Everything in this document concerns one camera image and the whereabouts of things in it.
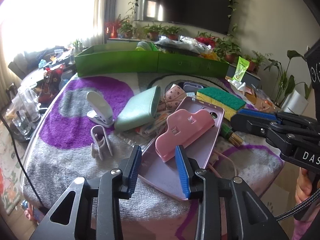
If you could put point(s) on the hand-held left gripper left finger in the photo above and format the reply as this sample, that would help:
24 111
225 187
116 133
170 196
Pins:
134 166

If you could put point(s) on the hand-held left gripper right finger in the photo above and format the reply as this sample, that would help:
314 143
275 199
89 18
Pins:
182 172

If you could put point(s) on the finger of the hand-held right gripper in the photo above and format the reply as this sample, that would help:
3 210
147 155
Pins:
257 115
250 126

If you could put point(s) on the lilac phone case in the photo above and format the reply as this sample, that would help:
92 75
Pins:
160 175

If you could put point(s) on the large pink clip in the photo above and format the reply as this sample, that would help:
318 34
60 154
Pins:
180 135

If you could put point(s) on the floral cloth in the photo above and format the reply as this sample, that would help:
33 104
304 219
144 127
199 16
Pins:
155 126

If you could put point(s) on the mint green pouch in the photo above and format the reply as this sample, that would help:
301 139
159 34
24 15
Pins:
137 112

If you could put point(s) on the green cardboard box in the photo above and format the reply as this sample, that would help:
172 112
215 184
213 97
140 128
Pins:
115 62
190 65

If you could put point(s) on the person's right hand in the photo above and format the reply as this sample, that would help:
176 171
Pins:
302 187

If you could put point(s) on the round wooden stool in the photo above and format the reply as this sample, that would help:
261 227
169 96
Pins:
252 100

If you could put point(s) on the green gold tube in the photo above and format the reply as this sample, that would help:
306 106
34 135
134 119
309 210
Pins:
230 135

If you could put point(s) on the yellow green sponge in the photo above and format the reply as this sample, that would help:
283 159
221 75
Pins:
220 100

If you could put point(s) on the large leafy plant white pot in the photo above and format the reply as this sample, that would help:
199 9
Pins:
296 102

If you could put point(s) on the green printed packet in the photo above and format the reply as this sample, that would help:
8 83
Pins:
241 67

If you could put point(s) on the potted green plant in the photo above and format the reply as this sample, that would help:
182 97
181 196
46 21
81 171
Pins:
228 48
206 33
127 28
153 30
257 60
172 31

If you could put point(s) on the purple grey printed blanket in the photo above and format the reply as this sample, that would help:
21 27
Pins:
75 130

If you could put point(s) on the small lilac clip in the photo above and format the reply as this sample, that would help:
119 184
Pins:
192 86

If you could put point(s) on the white hole punch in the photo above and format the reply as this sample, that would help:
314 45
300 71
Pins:
98 102

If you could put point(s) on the pink printed ribbon bow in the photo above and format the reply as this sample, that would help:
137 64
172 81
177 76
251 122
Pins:
172 97

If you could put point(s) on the red feather flower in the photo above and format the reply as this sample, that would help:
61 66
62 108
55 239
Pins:
205 41

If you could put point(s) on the hanging green vine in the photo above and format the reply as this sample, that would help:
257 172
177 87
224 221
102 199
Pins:
232 10
133 0

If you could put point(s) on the grey filled bag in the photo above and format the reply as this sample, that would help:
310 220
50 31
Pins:
170 45

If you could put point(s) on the red patterned bag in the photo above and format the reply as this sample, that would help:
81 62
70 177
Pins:
51 82

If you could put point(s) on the green clear massage brush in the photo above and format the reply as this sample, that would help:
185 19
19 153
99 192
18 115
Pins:
143 46

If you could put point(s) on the long television stand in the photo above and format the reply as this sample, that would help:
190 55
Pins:
117 40

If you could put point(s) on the spider plant in glass pot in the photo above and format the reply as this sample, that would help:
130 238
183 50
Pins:
77 45

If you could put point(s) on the red flowers in vase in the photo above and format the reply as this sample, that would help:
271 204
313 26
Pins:
111 27

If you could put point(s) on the grey sofa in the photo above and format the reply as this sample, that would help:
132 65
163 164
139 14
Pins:
17 66

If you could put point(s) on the beige curtain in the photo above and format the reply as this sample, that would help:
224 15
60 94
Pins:
100 10

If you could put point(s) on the bright window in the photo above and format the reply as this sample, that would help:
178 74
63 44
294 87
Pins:
45 12

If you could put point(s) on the wall television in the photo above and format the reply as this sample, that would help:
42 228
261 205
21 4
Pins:
187 2

